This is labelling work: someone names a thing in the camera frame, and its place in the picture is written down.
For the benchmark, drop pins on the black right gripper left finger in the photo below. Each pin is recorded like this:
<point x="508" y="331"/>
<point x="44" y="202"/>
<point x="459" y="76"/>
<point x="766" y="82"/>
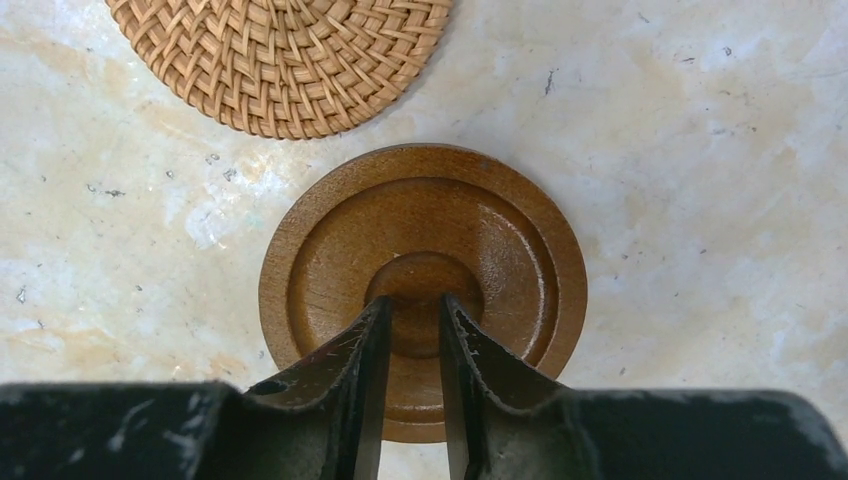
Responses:
<point x="321" y="418"/>

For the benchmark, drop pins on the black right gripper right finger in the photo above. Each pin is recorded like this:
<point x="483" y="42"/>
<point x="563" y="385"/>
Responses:
<point x="506" y="420"/>

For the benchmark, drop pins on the brown wooden coaster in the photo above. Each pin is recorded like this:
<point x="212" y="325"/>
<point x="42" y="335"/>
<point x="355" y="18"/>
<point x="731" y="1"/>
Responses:
<point x="412" y="223"/>

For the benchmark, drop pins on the woven rattan coaster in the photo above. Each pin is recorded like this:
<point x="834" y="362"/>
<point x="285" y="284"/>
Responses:
<point x="285" y="69"/>

